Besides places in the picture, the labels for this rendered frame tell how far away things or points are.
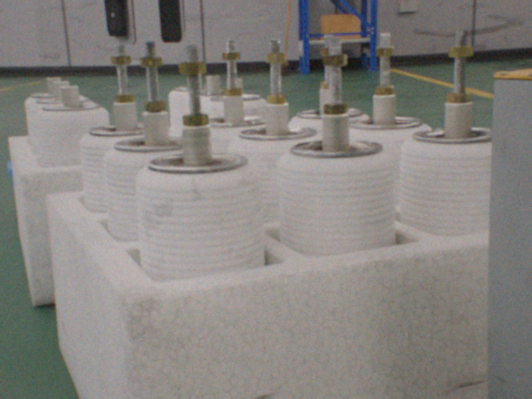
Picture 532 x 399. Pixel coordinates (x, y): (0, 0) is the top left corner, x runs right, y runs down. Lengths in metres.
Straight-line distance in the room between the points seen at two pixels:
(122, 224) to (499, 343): 0.32
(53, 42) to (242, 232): 6.74
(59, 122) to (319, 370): 0.60
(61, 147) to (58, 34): 6.20
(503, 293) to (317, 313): 0.13
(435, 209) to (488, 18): 6.69
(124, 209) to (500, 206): 0.31
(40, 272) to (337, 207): 0.56
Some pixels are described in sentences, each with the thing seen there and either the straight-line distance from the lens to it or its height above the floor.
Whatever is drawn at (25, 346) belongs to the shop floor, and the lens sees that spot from 0.95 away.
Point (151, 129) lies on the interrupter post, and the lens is 0.68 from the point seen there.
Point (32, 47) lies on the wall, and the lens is 7.30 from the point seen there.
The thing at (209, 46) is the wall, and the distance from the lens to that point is 7.05.
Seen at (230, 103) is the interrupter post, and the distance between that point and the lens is 0.82.
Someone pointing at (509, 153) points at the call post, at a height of 0.26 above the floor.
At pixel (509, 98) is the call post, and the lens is 0.51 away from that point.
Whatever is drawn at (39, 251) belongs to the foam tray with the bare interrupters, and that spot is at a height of 0.08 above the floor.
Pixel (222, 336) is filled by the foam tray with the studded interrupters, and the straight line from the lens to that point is 0.53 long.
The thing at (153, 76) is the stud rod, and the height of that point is 0.31.
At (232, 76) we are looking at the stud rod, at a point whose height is 0.30.
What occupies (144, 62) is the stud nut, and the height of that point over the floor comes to 0.32.
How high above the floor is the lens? 0.35
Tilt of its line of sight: 12 degrees down
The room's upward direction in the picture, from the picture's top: 2 degrees counter-clockwise
